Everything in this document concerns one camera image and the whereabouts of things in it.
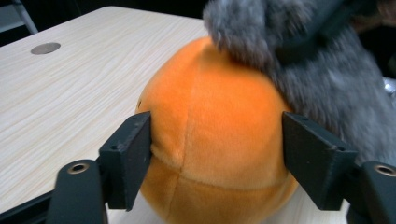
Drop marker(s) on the orange plush ball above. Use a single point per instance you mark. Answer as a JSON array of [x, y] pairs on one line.
[[218, 124]]

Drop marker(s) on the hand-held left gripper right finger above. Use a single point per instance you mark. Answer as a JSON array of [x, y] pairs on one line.
[[317, 155]]

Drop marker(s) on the white metal stand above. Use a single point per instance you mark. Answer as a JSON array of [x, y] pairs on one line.
[[26, 18]]

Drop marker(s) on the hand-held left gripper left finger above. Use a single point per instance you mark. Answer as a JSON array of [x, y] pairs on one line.
[[127, 155]]

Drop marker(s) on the grey fluffy towel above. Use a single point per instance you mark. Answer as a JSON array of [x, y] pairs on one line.
[[342, 93]]

